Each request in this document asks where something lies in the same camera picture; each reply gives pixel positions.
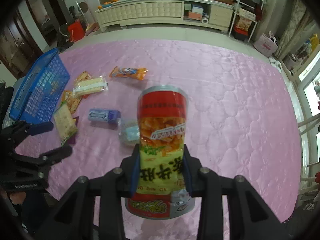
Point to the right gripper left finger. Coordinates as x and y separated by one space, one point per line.
131 173

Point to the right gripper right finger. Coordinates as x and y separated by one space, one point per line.
192 180

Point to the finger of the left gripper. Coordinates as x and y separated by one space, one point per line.
49 158
22 129

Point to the purple yellow cracker bag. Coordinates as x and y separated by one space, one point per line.
71 140

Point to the small clear teal snack bag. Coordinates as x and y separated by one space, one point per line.
128 132

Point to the long cracker pack green ends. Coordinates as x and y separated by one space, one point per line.
64 123

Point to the red beef snack pouch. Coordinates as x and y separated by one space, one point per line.
162 117

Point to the blue gum box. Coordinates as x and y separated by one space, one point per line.
104 115

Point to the clear cracker pack white strip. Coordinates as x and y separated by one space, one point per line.
89 86

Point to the orange snack bar wrapper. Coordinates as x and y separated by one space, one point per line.
134 73

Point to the blue plastic basket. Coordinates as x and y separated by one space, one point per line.
39 92

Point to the yellow orange snack packet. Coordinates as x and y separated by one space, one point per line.
70 100

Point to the pink quilted table cover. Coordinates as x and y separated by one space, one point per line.
232 111

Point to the red orange snack packet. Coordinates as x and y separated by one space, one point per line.
82 77

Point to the black bag on floor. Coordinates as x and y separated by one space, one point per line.
63 38

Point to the red gift bag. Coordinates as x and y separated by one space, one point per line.
76 31

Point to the white slippers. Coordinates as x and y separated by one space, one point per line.
275 63

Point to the pink bag on floor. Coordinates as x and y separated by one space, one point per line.
266 44

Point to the oranges on blue plate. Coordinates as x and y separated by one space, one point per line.
108 3

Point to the cream TV cabinet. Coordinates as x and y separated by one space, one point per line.
201 13

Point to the white metal shelf rack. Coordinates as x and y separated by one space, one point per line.
246 14

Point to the patterned curtain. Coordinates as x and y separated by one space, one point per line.
300 21

